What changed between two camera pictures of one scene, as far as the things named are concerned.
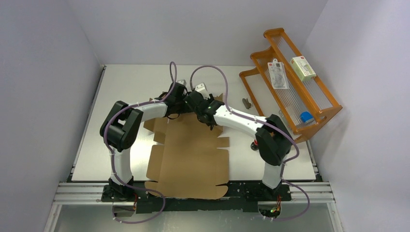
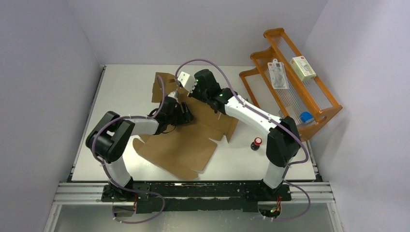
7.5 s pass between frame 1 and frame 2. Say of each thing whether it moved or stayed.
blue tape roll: stayed
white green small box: stayed
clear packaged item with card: stayed
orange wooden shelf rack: stayed
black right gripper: moved
